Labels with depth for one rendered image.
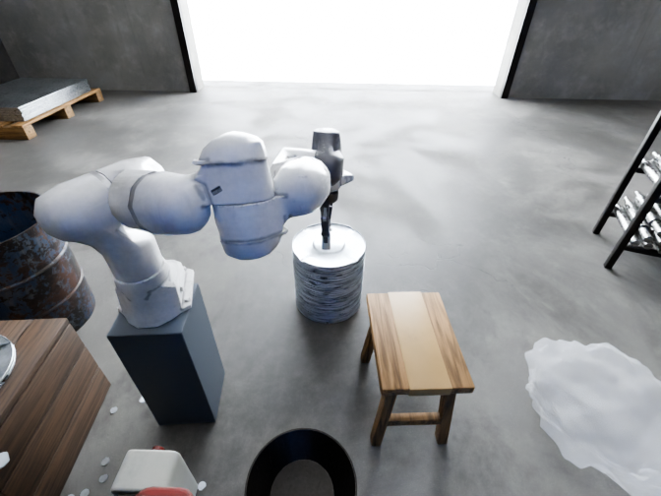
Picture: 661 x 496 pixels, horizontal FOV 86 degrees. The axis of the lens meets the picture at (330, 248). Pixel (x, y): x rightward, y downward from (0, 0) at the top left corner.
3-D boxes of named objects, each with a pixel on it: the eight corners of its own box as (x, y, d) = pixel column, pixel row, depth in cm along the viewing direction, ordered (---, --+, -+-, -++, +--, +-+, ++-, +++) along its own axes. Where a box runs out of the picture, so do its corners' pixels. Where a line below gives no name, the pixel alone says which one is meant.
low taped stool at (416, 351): (359, 353, 136) (366, 291, 115) (421, 352, 137) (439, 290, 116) (371, 449, 109) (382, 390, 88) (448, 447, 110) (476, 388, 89)
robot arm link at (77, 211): (70, 289, 78) (9, 190, 63) (145, 247, 91) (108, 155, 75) (98, 310, 74) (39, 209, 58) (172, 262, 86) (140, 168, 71)
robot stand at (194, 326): (174, 375, 128) (133, 284, 100) (225, 372, 129) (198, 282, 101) (158, 425, 113) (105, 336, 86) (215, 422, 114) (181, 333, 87)
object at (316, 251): (276, 243, 140) (276, 242, 139) (330, 216, 156) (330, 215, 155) (328, 279, 124) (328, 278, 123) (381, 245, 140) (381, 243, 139)
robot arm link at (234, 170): (136, 242, 60) (201, 259, 50) (110, 139, 54) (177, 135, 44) (227, 215, 74) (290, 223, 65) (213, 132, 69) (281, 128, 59)
